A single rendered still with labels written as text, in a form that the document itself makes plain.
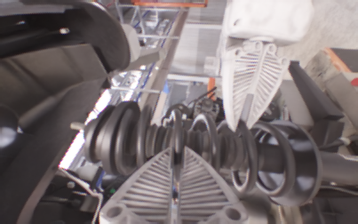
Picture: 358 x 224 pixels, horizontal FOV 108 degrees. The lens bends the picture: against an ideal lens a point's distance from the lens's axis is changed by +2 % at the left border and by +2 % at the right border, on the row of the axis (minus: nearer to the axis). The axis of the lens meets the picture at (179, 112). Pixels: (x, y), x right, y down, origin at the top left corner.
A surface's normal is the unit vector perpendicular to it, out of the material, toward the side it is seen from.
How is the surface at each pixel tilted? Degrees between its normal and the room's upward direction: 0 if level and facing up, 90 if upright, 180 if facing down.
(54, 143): 90
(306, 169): 6
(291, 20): 104
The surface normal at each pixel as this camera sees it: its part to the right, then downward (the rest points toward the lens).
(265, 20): 0.08, 0.40
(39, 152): -0.04, -0.54
